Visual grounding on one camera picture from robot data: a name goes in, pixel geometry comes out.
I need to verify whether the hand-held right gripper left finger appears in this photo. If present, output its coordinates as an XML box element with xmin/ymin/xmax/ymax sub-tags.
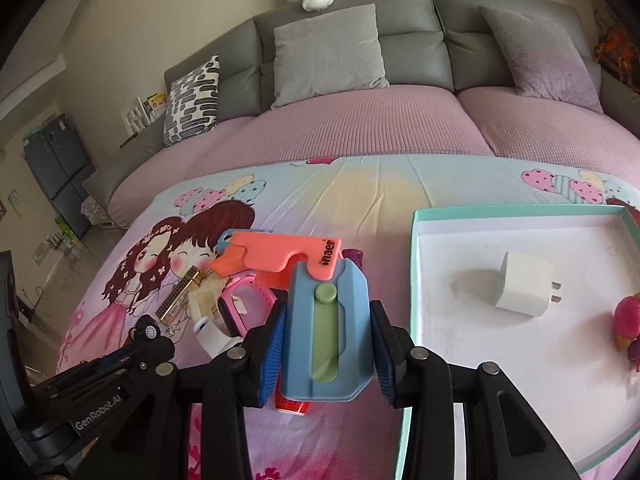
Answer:
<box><xmin>112</xmin><ymin>303</ymin><xmax>289</xmax><ymax>480</ymax></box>

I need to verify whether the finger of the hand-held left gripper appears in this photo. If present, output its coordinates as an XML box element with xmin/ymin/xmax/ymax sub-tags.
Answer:
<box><xmin>47</xmin><ymin>349</ymin><xmax>137</xmax><ymax>386</ymax></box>
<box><xmin>125</xmin><ymin>314</ymin><xmax>176</xmax><ymax>367</ymax></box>

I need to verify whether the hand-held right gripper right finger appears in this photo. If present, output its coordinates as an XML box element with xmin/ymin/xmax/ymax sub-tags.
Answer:
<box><xmin>368</xmin><ymin>299</ymin><xmax>583</xmax><ymax>480</ymax></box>

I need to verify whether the blue toy with green slider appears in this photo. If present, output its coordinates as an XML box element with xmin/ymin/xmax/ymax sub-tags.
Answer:
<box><xmin>276</xmin><ymin>259</ymin><xmax>373</xmax><ymax>403</ymax></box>

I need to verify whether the gold patterned metal bar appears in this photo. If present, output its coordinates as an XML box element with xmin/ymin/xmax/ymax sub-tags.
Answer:
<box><xmin>159</xmin><ymin>269</ymin><xmax>203</xmax><ymax>322</ymax></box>

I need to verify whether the cream plastic toy piece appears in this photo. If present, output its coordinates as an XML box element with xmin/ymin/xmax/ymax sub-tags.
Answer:
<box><xmin>187</xmin><ymin>272</ymin><xmax>226</xmax><ymax>319</ymax></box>

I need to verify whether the teal box with white inside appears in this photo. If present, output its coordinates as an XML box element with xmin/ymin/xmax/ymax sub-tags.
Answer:
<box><xmin>395</xmin><ymin>203</ymin><xmax>640</xmax><ymax>480</ymax></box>

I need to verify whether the red and white tube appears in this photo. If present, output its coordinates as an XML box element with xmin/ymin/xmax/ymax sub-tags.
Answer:
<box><xmin>272</xmin><ymin>392</ymin><xmax>314</xmax><ymax>416</ymax></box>

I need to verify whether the white plastic object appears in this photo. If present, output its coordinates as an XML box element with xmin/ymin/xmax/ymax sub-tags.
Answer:
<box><xmin>192</xmin><ymin>317</ymin><xmax>242</xmax><ymax>361</ymax></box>

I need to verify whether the orange plastic toy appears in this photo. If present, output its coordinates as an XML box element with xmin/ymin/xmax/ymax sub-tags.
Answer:
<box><xmin>210</xmin><ymin>229</ymin><xmax>344</xmax><ymax>289</ymax></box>

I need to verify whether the small floor rack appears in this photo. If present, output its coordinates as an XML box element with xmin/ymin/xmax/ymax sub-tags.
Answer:
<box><xmin>34</xmin><ymin>219</ymin><xmax>85</xmax><ymax>263</ymax></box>

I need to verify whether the printed cartoon blanket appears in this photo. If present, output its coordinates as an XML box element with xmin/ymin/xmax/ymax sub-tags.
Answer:
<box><xmin>55</xmin><ymin>155</ymin><xmax>640</xmax><ymax>480</ymax></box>

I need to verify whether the dark blue refrigerator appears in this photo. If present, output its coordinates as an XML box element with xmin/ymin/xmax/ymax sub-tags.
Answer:
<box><xmin>22</xmin><ymin>115</ymin><xmax>96</xmax><ymax>241</ymax></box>

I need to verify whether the stack of books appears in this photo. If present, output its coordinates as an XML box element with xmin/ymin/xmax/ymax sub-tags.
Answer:
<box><xmin>142</xmin><ymin>91</ymin><xmax>167</xmax><ymax>121</ymax></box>

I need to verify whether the pink sofa cover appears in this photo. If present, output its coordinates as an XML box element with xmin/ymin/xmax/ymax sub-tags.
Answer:
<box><xmin>107</xmin><ymin>82</ymin><xmax>640</xmax><ymax>231</ymax></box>

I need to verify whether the black and white patterned pillow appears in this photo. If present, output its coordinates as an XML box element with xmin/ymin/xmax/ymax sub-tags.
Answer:
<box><xmin>162</xmin><ymin>55</ymin><xmax>221</xmax><ymax>148</ymax></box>

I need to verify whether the pink toy figure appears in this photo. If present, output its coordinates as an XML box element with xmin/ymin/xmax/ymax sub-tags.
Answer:
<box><xmin>614</xmin><ymin>292</ymin><xmax>640</xmax><ymax>373</ymax></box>

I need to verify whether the grey pillow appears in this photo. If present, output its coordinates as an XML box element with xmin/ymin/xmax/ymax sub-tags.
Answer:
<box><xmin>271</xmin><ymin>3</ymin><xmax>391</xmax><ymax>109</ymax></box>

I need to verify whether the lavender pillow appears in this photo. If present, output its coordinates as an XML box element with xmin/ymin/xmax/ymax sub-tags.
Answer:
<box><xmin>477</xmin><ymin>5</ymin><xmax>606</xmax><ymax>116</ymax></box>

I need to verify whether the grey sofa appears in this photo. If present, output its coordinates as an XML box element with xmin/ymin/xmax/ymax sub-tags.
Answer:
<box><xmin>82</xmin><ymin>0</ymin><xmax>640</xmax><ymax>221</ymax></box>

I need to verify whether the pink bracelet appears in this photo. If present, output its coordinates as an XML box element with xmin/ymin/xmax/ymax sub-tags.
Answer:
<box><xmin>215</xmin><ymin>277</ymin><xmax>281</xmax><ymax>337</ymax></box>

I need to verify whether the white wall charger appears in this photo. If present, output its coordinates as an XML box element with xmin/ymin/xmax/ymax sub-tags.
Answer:
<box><xmin>492</xmin><ymin>251</ymin><xmax>563</xmax><ymax>320</ymax></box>

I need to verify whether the white picture frame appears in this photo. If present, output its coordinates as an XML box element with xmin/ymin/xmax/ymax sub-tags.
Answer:
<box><xmin>122</xmin><ymin>97</ymin><xmax>151</xmax><ymax>136</ymax></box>

